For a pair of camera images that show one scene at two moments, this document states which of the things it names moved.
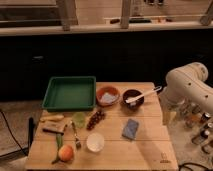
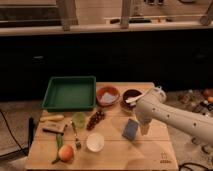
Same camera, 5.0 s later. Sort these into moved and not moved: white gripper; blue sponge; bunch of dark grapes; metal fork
Moved: white gripper
Not moved: bunch of dark grapes; blue sponge; metal fork
